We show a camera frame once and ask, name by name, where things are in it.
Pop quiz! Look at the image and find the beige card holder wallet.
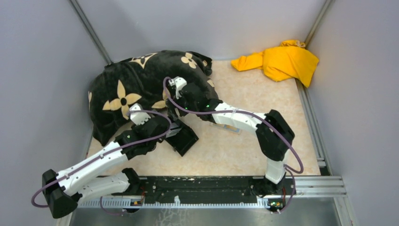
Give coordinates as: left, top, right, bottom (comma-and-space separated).
210, 123, 241, 134

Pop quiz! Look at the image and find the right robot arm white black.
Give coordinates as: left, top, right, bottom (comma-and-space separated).
163, 77, 295, 194

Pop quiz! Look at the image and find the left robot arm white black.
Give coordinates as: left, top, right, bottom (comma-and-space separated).
42, 115, 172, 219

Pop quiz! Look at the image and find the black card tray box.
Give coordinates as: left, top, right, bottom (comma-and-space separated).
165, 119, 199, 157

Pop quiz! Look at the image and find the black floral plush pillow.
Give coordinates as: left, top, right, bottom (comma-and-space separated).
88, 50, 218, 146

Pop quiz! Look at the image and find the yellow cloth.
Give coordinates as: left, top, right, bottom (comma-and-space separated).
231, 40, 319, 88

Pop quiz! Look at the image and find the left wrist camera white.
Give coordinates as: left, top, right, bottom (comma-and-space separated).
128, 103, 151, 125

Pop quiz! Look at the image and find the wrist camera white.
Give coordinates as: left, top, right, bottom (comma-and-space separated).
168, 77, 187, 99
128, 103, 151, 125

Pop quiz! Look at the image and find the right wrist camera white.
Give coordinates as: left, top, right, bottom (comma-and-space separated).
168, 77, 187, 99

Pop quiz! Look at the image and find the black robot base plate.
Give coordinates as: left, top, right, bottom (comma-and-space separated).
122, 176, 296, 212

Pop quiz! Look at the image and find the white toothed cable strip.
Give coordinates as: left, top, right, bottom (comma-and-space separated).
78, 196, 270, 209

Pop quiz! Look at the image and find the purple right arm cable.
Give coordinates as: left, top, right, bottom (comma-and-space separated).
162, 76, 304, 214

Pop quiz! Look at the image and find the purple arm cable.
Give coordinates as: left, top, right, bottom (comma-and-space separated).
31, 109, 172, 217
162, 76, 304, 214

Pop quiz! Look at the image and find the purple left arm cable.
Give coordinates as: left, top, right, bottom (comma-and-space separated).
31, 109, 172, 217

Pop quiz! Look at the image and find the aluminium front rail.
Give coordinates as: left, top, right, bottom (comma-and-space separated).
294, 176, 347, 198

